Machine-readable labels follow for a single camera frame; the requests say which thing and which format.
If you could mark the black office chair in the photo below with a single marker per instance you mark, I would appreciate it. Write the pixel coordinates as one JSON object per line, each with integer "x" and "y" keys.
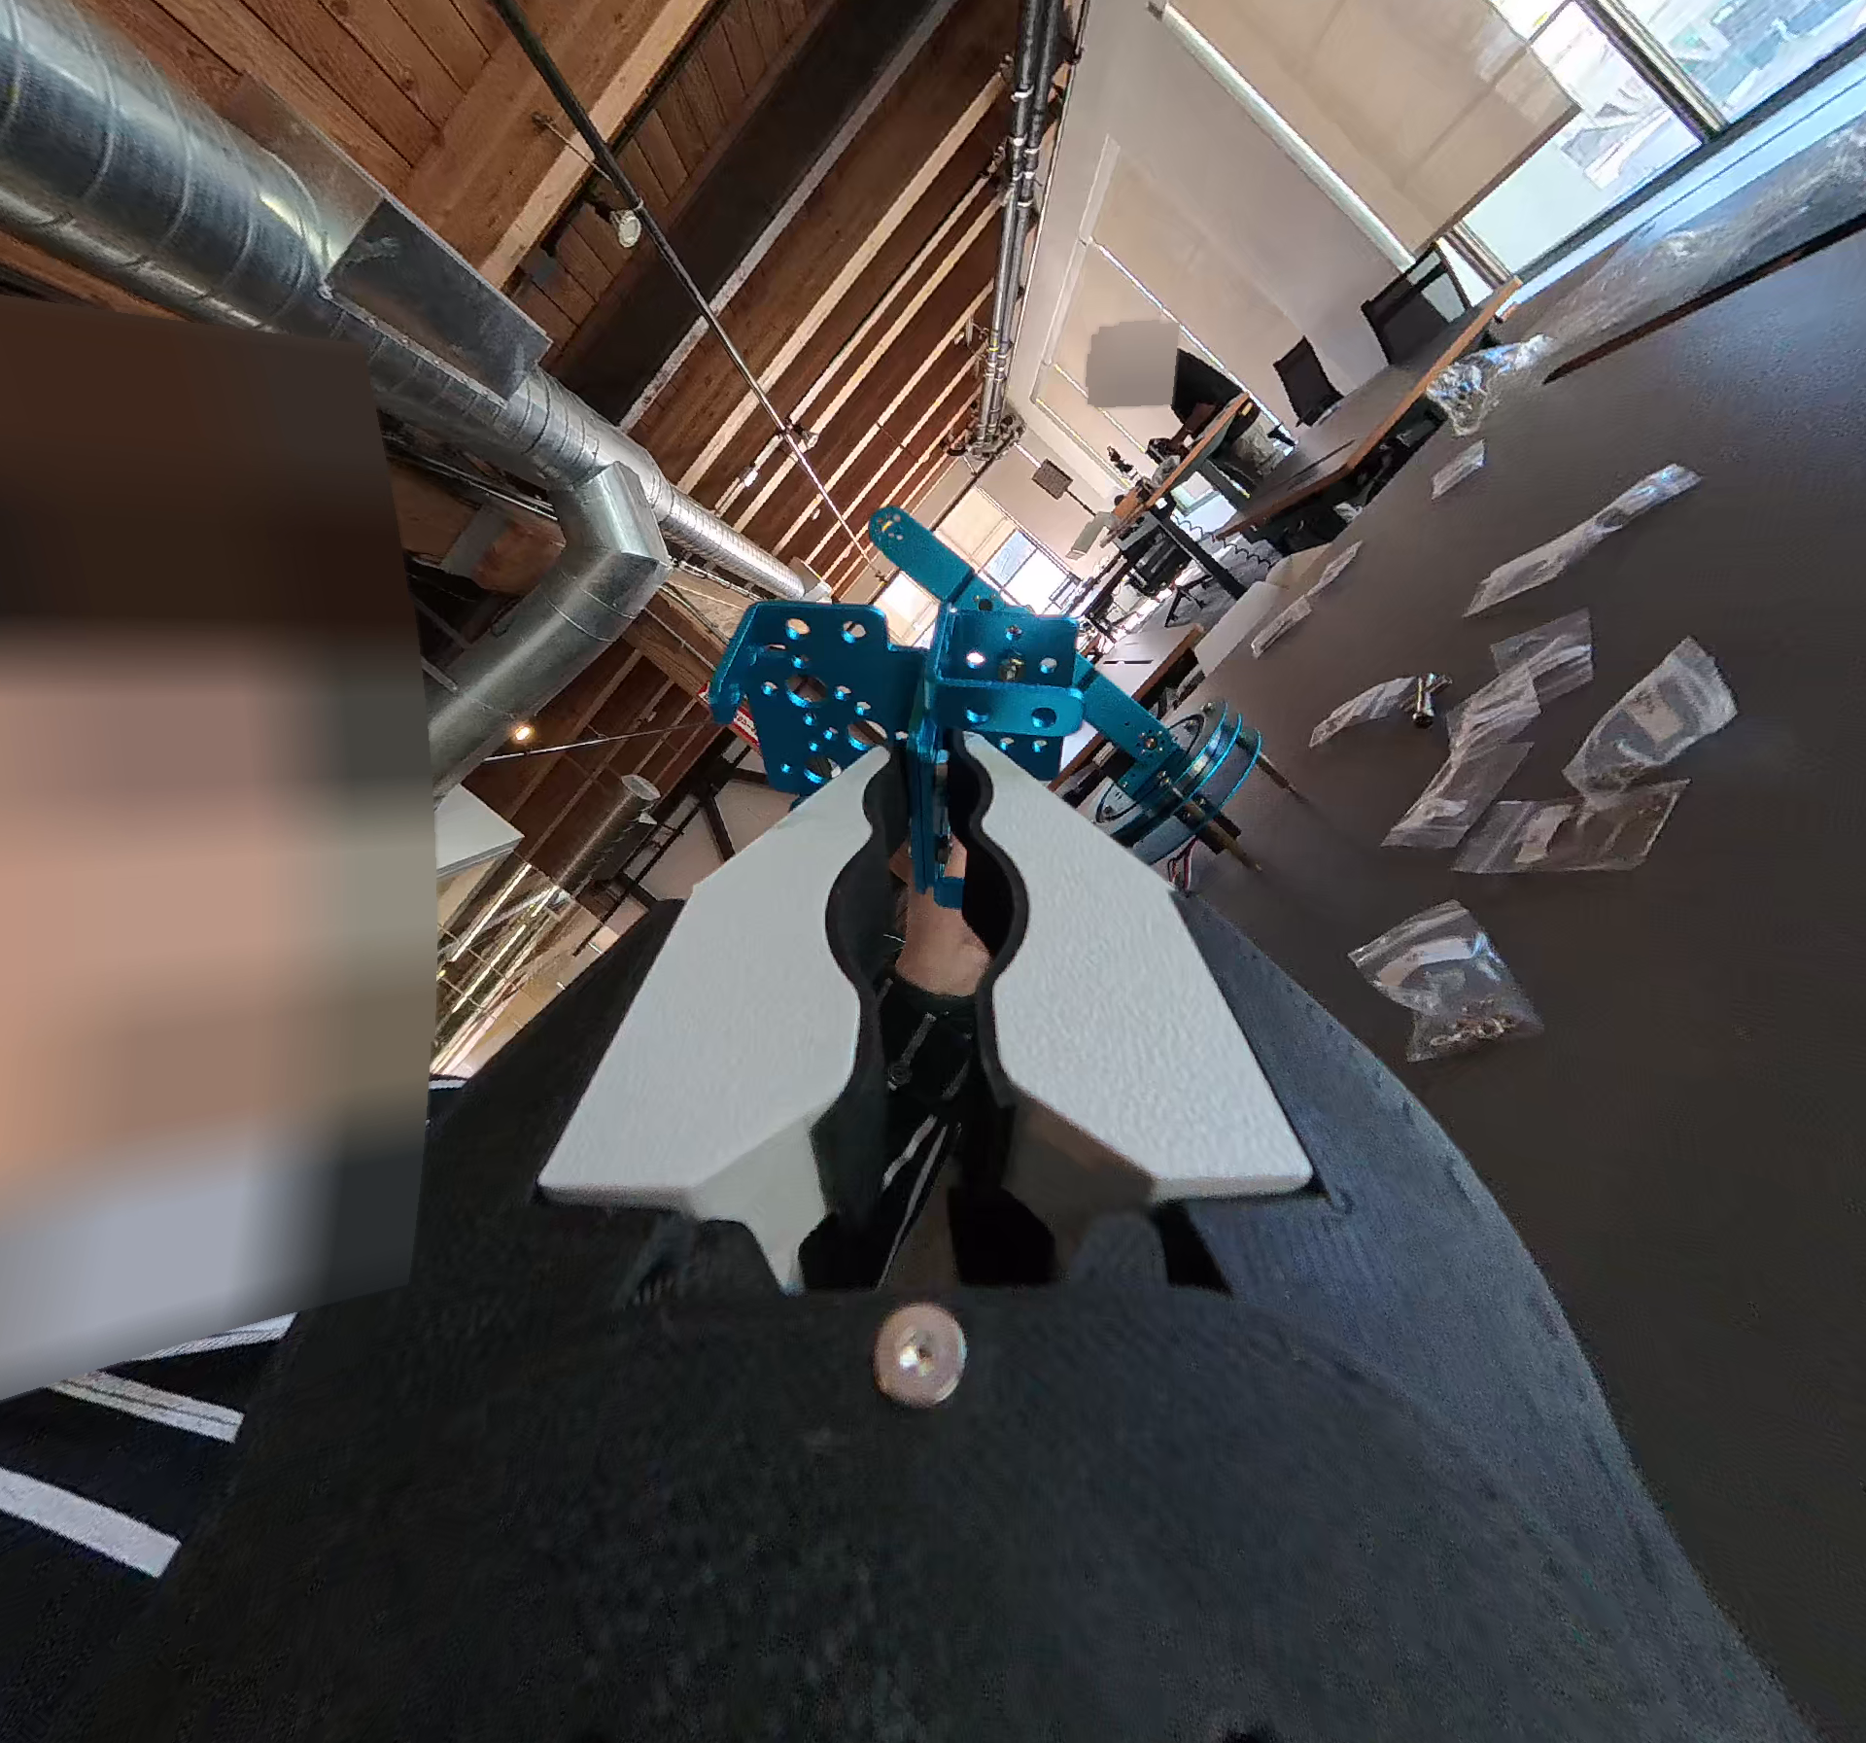
{"x": 1417, "y": 308}
{"x": 1308, "y": 379}

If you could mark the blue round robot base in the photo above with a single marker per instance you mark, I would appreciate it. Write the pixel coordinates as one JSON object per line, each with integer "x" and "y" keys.
{"x": 1182, "y": 780}

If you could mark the person's left hand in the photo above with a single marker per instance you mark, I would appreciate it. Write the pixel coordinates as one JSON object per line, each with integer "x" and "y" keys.
{"x": 939, "y": 953}

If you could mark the white board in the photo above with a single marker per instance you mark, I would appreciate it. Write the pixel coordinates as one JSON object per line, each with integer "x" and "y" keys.
{"x": 469, "y": 833}

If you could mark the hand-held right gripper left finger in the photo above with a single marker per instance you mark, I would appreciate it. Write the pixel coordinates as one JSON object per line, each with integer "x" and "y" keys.
{"x": 716, "y": 1043}

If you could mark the silver air duct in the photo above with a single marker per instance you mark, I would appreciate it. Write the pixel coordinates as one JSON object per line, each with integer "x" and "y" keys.
{"x": 174, "y": 182}

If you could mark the scattered small clear parts bags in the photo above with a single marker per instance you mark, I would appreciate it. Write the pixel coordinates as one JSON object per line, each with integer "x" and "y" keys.
{"x": 1560, "y": 833}

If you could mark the thin black ceiling pipe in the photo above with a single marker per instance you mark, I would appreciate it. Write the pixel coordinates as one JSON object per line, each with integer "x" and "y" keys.
{"x": 585, "y": 139}

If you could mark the blue metal robot arm bracket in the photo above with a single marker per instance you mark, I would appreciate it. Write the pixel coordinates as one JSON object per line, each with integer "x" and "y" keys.
{"x": 816, "y": 693}

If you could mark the crumpled clear plastic bag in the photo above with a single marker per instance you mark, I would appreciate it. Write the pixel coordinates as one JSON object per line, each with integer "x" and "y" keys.
{"x": 1488, "y": 383}

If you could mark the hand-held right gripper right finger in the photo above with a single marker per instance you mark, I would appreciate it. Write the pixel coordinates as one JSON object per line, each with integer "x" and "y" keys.
{"x": 1137, "y": 1043}

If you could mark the wood-edged office desk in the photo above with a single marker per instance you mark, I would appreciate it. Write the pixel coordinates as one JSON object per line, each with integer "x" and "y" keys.
{"x": 1363, "y": 429}

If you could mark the small ceiling spot lamp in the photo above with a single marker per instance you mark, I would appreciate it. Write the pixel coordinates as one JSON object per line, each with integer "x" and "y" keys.
{"x": 624, "y": 225}

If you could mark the person's striped black shirt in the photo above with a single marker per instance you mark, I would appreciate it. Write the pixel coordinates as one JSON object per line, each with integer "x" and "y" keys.
{"x": 87, "y": 1480}

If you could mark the beige roller blind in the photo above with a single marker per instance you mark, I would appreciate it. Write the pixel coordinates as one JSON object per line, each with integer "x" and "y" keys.
{"x": 1239, "y": 255}
{"x": 1355, "y": 66}

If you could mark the dark desk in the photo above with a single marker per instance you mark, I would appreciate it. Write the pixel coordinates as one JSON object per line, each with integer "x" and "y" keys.
{"x": 1677, "y": 1160}

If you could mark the grey ceiling pipe bundle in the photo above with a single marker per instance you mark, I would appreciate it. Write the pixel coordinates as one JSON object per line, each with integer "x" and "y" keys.
{"x": 1029, "y": 139}

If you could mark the black computer monitor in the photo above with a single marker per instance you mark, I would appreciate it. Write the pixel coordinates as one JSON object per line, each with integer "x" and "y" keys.
{"x": 1209, "y": 389}

